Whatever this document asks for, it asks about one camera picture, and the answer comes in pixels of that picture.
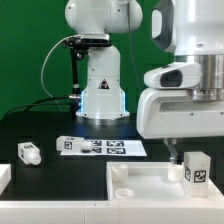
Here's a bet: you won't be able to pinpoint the paper sheet with markers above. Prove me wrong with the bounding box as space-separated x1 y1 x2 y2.
61 140 146 156

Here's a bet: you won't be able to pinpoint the grey cable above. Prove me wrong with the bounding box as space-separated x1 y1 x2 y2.
40 34 81 113

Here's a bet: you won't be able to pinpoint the black cables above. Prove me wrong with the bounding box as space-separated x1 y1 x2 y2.
1 96 77 120

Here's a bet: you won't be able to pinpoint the black camera on stand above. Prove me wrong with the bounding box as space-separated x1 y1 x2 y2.
63 35 113 120

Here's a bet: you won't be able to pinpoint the white square tabletop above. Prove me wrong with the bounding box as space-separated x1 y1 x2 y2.
105 161 224 202

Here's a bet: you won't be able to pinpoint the white U-shaped fence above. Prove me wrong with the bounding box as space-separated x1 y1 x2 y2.
0 163 224 224

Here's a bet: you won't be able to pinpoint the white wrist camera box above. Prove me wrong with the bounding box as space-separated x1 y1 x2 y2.
144 62 202 89

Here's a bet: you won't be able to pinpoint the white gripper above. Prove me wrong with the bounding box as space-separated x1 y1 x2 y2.
136 88 224 164

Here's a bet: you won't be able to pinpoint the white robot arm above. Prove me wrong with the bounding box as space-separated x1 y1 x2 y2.
65 0 224 148

